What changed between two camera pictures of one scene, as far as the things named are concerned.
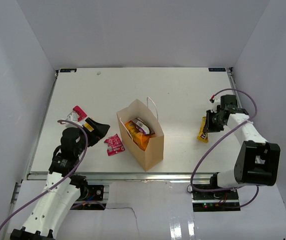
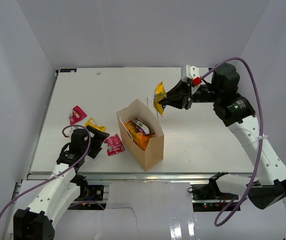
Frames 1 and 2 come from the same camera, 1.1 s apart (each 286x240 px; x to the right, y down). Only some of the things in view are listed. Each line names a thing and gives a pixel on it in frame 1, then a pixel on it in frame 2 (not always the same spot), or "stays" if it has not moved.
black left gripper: [99, 131] → [97, 139]
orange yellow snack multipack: [139, 138] stays
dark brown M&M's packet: [141, 126] stays
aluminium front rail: [130, 177] stays
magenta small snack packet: [81, 114] stays
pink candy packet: [114, 145] stays
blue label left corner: [68, 70] stays
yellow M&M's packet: [203, 137] → [160, 93]
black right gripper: [209, 127] → [182, 89]
